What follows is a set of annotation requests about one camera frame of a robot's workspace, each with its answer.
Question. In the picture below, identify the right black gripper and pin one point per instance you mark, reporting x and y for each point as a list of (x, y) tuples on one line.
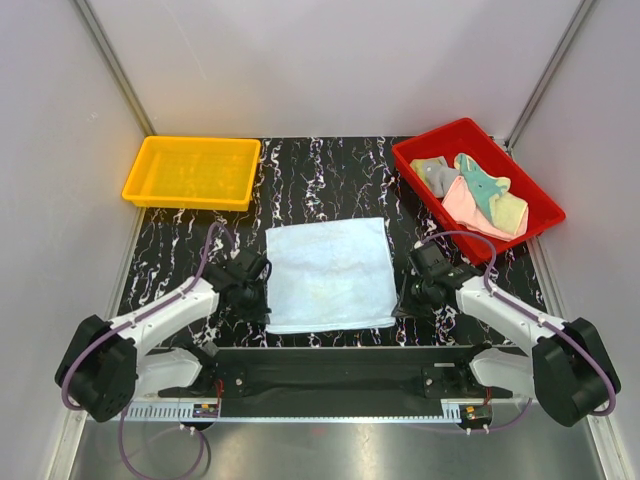
[(406, 308)]

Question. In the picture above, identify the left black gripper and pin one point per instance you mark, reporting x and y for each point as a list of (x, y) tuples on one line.
[(260, 312)]

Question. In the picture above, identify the light blue towel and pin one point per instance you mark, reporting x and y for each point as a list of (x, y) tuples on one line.
[(326, 276)]

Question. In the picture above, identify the pink towel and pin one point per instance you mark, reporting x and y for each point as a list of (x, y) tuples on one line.
[(461, 206)]

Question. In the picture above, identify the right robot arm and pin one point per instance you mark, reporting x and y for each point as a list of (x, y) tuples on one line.
[(563, 365)]

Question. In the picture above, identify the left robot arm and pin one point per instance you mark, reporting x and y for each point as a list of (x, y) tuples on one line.
[(112, 363)]

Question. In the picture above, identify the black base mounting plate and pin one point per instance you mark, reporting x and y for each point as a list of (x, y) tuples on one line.
[(436, 372)]

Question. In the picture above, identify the yellow plastic bin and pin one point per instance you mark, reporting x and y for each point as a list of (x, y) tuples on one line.
[(193, 173)]

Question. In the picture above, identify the right small electronics board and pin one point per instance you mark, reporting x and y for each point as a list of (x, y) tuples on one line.
[(477, 413)]

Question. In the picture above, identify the small electronics board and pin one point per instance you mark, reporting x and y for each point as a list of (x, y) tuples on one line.
[(207, 410), (477, 413)]

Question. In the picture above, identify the left small electronics board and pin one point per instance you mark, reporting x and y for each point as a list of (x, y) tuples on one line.
[(207, 410)]

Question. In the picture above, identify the grey towel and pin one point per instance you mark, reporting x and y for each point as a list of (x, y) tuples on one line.
[(438, 177)]

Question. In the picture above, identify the yellow-green towel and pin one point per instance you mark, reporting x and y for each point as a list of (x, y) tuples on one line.
[(509, 214)]

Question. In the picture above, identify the red plastic bin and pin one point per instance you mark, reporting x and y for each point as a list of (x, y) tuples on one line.
[(465, 136)]

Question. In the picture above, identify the teal patterned towel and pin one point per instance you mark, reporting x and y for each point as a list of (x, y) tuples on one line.
[(484, 188)]

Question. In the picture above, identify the aluminium frame rail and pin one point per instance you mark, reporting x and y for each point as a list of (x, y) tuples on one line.
[(306, 406)]

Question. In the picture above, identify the left corner aluminium post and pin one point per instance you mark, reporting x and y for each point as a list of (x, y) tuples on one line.
[(100, 39)]

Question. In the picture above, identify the corner aluminium post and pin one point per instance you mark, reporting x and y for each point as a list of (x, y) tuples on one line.
[(100, 39), (573, 29)]

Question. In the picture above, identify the right corner aluminium post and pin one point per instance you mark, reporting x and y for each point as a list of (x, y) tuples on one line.
[(573, 29)]

